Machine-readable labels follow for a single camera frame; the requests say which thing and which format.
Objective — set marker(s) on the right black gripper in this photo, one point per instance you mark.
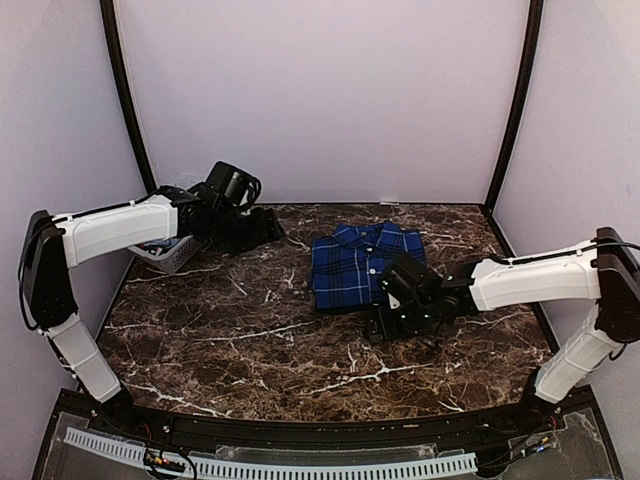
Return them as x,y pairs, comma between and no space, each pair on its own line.
390,331

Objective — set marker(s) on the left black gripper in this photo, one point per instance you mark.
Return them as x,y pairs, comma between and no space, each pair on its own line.
265,230

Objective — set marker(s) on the blue plaid long sleeve shirt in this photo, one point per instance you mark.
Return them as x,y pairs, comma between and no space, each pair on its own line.
346,264

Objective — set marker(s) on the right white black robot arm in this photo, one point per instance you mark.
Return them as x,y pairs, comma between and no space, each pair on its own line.
603,270

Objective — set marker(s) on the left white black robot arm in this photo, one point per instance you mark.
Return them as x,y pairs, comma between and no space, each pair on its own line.
220,211

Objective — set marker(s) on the white plastic mesh basket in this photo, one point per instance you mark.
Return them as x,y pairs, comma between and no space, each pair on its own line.
170,261

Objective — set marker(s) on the light blue shirt in basket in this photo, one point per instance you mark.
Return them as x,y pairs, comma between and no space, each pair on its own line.
159,245

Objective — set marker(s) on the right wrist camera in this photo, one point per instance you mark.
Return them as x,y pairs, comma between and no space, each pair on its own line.
396,290

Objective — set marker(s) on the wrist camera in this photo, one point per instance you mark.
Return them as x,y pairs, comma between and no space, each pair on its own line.
247,189
396,290

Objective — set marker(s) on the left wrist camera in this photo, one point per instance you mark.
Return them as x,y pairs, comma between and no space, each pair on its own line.
247,189

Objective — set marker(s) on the white slotted cable duct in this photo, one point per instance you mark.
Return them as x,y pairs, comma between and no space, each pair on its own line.
252,463

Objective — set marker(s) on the left black frame post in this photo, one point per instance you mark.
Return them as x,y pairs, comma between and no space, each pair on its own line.
120,77

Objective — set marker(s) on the black frame post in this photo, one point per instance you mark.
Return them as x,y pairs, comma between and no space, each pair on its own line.
120,77
526,64

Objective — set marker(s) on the right black frame post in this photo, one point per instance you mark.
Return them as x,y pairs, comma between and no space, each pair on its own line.
526,64

